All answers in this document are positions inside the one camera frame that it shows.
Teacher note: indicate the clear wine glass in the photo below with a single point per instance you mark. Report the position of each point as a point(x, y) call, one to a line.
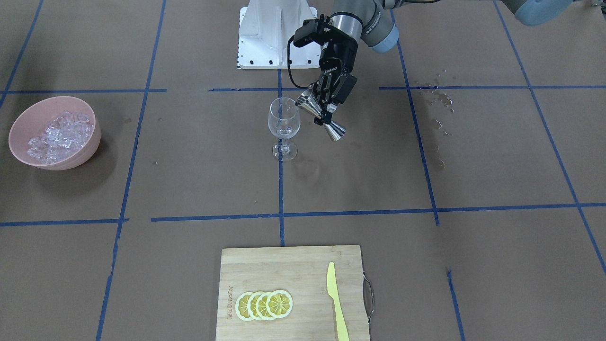
point(284, 122)

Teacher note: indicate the yellow plastic knife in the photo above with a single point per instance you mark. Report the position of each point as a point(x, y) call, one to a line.
point(333, 291)

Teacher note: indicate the pink bowl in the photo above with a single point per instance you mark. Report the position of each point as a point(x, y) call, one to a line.
point(33, 121)

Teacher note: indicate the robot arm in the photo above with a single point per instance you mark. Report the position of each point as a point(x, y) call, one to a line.
point(351, 22)

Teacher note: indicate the wooden cutting board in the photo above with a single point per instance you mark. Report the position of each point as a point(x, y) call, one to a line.
point(303, 293)

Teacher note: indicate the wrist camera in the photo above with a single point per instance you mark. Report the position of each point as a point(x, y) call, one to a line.
point(312, 30)

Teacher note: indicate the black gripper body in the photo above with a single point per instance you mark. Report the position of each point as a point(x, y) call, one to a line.
point(342, 53)

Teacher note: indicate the steel double jigger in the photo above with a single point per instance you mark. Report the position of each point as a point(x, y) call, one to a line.
point(305, 101)

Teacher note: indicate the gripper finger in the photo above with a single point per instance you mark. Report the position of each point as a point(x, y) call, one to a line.
point(323, 115)
point(319, 91)

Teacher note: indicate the lemon slice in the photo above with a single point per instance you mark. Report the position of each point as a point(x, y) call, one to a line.
point(280, 304)
point(262, 310)
point(242, 310)
point(252, 305)

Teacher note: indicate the clear ice cubes pile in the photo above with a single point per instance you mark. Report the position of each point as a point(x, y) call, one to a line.
point(63, 137)

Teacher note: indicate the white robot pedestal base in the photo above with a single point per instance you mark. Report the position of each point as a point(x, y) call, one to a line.
point(265, 28)

